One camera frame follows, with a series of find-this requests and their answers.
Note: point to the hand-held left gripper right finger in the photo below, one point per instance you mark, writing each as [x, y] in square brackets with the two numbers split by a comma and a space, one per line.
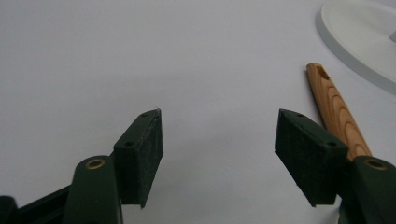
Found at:
[314, 155]

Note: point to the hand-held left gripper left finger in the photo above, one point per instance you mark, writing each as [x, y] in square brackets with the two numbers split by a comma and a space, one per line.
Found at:
[130, 161]

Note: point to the white plate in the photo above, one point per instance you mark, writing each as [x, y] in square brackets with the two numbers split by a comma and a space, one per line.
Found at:
[358, 34]

